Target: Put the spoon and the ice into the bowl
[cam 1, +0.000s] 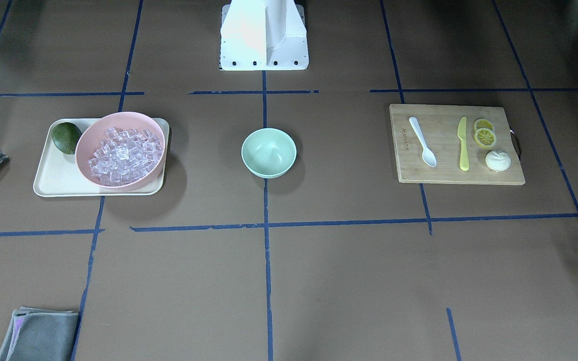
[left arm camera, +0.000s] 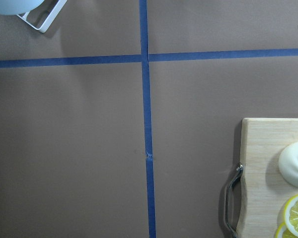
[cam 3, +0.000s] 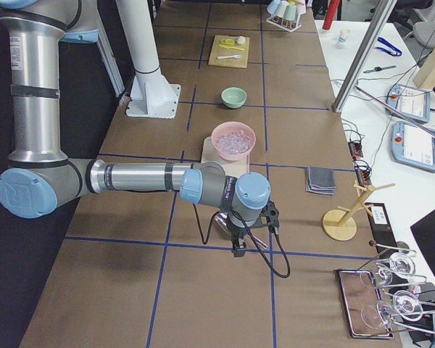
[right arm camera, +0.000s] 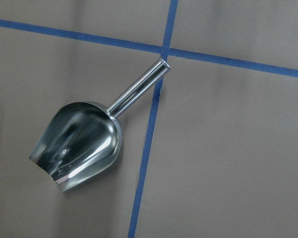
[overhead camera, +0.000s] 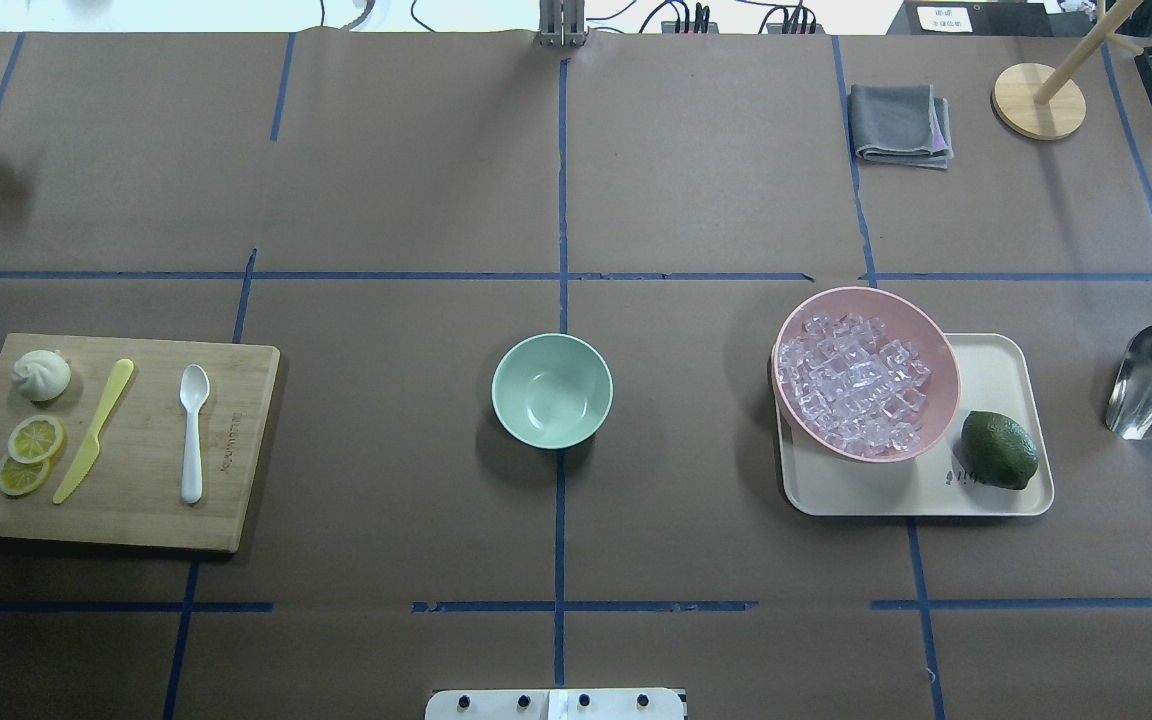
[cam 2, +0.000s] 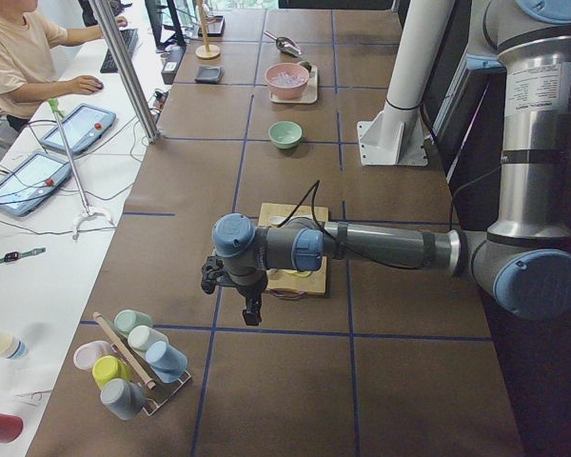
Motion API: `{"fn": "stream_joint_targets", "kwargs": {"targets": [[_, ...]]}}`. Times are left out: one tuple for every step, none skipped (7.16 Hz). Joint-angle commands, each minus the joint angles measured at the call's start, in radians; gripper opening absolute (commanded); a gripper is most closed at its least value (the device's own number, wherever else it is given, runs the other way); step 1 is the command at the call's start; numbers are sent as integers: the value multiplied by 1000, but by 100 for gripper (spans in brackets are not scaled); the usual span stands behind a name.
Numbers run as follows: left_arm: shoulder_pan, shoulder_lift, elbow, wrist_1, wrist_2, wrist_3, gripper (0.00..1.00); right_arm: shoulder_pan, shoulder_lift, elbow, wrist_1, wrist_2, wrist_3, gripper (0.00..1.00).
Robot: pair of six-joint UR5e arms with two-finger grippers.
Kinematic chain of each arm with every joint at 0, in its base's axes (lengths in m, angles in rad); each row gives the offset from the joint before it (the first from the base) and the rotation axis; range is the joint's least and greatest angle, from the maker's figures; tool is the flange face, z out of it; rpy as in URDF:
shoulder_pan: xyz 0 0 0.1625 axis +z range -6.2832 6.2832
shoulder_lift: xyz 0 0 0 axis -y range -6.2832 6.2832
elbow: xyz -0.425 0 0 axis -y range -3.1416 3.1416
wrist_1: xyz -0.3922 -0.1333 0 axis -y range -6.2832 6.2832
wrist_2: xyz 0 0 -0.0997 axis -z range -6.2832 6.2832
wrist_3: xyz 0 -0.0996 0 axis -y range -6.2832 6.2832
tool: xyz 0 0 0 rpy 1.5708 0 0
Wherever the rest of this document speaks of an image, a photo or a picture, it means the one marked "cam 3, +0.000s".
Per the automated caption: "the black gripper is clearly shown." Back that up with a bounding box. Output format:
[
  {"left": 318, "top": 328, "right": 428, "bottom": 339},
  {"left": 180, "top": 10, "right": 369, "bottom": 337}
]
[{"left": 226, "top": 201, "right": 278, "bottom": 257}]

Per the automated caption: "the green ceramic bowl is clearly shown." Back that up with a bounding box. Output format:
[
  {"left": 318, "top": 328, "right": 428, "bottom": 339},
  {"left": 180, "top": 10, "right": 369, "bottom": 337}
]
[{"left": 220, "top": 87, "right": 247, "bottom": 109}]

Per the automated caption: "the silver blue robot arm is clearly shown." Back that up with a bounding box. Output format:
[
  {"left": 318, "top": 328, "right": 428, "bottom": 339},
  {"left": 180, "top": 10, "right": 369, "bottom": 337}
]
[{"left": 0, "top": 1, "right": 278, "bottom": 257}]

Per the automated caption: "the metal ice scoop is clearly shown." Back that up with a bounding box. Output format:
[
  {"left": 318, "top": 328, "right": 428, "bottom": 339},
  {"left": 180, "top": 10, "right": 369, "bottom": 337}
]
[{"left": 215, "top": 213, "right": 268, "bottom": 250}]

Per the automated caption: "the pink bowl with ice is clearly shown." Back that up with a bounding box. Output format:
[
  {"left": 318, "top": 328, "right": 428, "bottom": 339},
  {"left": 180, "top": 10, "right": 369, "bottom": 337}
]
[{"left": 211, "top": 121, "right": 256, "bottom": 161}]

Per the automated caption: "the beige rectangular tray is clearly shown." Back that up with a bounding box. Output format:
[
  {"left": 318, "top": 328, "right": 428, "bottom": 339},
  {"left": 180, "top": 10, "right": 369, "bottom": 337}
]
[{"left": 201, "top": 136, "right": 249, "bottom": 178}]

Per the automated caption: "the wooden mug tree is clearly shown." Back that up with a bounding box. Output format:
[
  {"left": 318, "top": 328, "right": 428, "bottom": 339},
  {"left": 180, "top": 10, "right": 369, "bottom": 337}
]
[{"left": 322, "top": 181, "right": 395, "bottom": 241}]

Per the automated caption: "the grey folded cloth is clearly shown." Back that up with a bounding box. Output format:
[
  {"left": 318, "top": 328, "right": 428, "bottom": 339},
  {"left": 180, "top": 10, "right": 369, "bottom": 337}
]
[{"left": 305, "top": 167, "right": 336, "bottom": 196}]

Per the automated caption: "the metal tray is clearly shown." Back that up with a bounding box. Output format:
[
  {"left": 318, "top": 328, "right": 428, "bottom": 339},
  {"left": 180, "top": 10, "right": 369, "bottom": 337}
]
[{"left": 335, "top": 268, "right": 394, "bottom": 340}]

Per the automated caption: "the glass rack with glasses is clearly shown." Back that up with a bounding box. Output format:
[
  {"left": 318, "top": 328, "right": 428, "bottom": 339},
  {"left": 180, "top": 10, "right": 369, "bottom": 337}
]
[{"left": 360, "top": 240, "right": 435, "bottom": 337}]

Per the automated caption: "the bamboo cutting board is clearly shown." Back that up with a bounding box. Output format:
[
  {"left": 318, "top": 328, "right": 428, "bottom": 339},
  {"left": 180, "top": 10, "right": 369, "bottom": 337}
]
[{"left": 208, "top": 35, "right": 250, "bottom": 68}]

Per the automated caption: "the lower teach pendant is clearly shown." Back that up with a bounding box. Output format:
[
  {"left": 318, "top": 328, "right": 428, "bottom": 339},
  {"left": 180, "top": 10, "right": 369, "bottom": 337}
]
[{"left": 391, "top": 121, "right": 435, "bottom": 173}]

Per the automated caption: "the teach pendant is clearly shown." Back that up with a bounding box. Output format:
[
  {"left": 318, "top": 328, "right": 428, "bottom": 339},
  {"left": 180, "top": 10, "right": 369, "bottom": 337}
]
[
  {"left": 386, "top": 83, "right": 431, "bottom": 123},
  {"left": 391, "top": 121, "right": 435, "bottom": 173}
]

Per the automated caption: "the yellow plastic knife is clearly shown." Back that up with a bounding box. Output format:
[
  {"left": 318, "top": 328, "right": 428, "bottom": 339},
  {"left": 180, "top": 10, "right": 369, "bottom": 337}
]
[{"left": 218, "top": 43, "right": 245, "bottom": 51}]

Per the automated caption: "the upper teach pendant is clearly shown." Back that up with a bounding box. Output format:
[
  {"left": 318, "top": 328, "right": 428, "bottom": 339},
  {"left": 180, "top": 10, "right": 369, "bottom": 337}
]
[{"left": 386, "top": 83, "right": 431, "bottom": 123}]

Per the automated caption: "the white paper cup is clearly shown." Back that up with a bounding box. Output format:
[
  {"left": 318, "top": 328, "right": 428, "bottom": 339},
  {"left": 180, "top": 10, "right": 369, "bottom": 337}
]
[{"left": 337, "top": 28, "right": 351, "bottom": 49}]

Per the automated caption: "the cup rack with cups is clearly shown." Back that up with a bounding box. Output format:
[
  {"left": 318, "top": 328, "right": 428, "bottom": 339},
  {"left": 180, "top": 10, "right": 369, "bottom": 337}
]
[{"left": 265, "top": 0, "right": 307, "bottom": 33}]

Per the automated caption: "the red cylinder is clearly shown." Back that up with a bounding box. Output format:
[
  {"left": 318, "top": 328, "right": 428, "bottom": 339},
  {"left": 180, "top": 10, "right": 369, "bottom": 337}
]
[{"left": 322, "top": 0, "right": 341, "bottom": 30}]

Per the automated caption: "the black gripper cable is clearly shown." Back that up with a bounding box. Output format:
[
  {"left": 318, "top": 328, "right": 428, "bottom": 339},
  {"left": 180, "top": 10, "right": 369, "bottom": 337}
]
[{"left": 192, "top": 202, "right": 291, "bottom": 279}]

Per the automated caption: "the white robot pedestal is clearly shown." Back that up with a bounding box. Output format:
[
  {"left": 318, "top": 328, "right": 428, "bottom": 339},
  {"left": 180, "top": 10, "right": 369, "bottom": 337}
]
[{"left": 116, "top": 0, "right": 181, "bottom": 119}]

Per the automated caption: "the green strap wristwatch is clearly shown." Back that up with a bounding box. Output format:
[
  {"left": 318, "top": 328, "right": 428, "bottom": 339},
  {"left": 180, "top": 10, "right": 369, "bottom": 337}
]
[{"left": 363, "top": 65, "right": 397, "bottom": 74}]

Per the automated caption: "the aluminium frame post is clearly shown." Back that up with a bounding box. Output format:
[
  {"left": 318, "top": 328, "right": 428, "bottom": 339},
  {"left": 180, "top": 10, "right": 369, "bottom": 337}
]
[{"left": 332, "top": 0, "right": 397, "bottom": 113}]

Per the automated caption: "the blue lanyard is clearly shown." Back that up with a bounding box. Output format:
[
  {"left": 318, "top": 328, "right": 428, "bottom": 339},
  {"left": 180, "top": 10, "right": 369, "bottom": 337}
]
[{"left": 375, "top": 36, "right": 402, "bottom": 57}]

